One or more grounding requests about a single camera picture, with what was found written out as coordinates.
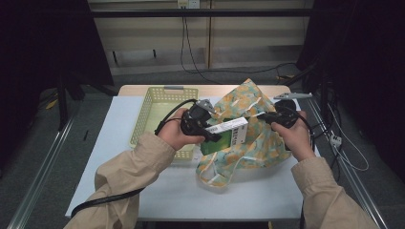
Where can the white power strip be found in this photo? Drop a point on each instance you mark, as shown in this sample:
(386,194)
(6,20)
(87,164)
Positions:
(336,140)

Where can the metal floor rail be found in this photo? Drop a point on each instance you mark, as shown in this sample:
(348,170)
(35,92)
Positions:
(353,184)
(38,181)

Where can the black metal crossbar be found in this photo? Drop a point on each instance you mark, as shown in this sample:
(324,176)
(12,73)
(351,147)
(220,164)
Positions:
(223,12)

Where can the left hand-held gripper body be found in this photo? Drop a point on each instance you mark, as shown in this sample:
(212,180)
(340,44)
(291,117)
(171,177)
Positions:
(194,122)

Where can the dark curtain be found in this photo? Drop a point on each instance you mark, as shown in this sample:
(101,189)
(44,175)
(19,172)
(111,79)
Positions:
(38,47)
(366,47)

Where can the tall green box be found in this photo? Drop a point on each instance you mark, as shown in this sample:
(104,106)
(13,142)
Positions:
(223,143)

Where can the orange print cloth bag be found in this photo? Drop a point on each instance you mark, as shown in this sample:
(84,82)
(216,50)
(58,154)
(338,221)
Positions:
(254,146)

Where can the black metal stand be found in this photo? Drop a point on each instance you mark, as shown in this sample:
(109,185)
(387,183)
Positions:
(323,82)
(62,101)

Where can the person's right hand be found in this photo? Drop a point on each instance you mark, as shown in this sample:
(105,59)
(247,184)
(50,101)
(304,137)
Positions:
(297,141)

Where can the person's left hand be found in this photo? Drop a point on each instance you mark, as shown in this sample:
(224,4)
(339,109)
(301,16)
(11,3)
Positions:
(173,133)

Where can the cream plastic basket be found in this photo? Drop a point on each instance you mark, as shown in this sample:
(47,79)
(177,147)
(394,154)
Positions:
(153,108)

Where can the white wall socket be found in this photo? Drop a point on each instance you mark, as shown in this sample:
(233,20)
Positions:
(188,4)

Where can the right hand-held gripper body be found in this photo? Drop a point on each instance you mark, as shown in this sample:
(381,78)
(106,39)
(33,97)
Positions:
(286,114)

